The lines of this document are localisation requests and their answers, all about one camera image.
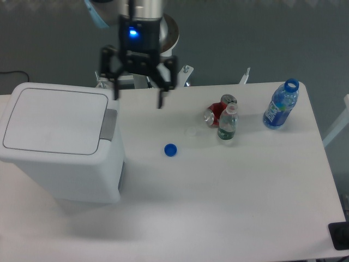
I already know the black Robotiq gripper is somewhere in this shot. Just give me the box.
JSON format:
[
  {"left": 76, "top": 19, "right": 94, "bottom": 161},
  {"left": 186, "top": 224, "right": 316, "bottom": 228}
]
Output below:
[{"left": 100, "top": 16, "right": 178, "bottom": 109}]

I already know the white trash can lid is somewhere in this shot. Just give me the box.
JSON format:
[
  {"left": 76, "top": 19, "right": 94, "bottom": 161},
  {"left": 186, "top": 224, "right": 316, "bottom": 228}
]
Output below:
[{"left": 2, "top": 87, "right": 109, "bottom": 155}]

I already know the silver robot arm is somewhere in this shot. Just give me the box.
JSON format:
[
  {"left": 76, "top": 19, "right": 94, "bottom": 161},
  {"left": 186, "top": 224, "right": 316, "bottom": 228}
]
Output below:
[{"left": 85, "top": 1, "right": 178, "bottom": 108}]

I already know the crushed red soda can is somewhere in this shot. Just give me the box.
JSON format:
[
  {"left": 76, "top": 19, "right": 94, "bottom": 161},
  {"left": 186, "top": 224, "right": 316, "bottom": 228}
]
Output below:
[{"left": 203, "top": 94, "right": 237, "bottom": 127}]

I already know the blue bottle cap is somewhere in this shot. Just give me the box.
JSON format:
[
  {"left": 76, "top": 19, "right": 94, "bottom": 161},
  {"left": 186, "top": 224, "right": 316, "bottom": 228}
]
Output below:
[{"left": 164, "top": 143, "right": 177, "bottom": 157}]

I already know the white plastic trash can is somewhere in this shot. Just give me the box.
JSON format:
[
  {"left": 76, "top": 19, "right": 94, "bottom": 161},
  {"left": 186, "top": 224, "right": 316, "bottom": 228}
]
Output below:
[{"left": 1, "top": 82, "right": 125, "bottom": 203}]

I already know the clear green-label water bottle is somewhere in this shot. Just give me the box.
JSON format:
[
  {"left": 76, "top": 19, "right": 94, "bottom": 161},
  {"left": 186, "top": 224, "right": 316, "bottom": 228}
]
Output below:
[{"left": 218, "top": 102, "right": 238, "bottom": 140}]

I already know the blue drink bottle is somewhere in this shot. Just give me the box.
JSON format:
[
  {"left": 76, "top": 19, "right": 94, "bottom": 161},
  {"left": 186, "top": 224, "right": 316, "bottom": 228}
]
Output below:
[{"left": 263, "top": 78, "right": 299, "bottom": 130}]

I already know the white furniture leg right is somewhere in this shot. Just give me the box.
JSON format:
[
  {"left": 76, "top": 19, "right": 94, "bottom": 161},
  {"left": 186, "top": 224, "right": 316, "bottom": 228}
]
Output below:
[{"left": 322, "top": 94, "right": 348, "bottom": 148}]

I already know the black device at edge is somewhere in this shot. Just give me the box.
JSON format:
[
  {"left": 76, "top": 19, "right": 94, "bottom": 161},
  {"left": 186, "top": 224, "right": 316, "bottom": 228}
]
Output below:
[{"left": 328, "top": 222, "right": 348, "bottom": 251}]

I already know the white metal base frame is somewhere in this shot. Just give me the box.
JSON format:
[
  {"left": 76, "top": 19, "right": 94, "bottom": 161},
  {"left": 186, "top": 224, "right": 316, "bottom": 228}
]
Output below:
[{"left": 94, "top": 64, "right": 251, "bottom": 90}]

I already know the black floor cable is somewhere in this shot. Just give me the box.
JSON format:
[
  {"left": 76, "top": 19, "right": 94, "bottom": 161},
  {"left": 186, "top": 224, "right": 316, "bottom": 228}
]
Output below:
[{"left": 0, "top": 70, "right": 29, "bottom": 82}]

